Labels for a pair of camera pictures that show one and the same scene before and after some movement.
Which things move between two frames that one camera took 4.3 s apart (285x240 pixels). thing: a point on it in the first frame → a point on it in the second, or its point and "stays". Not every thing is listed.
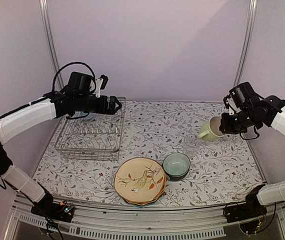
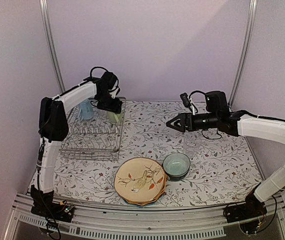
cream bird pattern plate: (140, 180) stays
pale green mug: (209, 131) → (114, 118)
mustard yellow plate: (153, 200) stays
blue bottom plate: (126, 203) stays
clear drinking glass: (191, 143) stays
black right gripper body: (240, 124) → (211, 122)
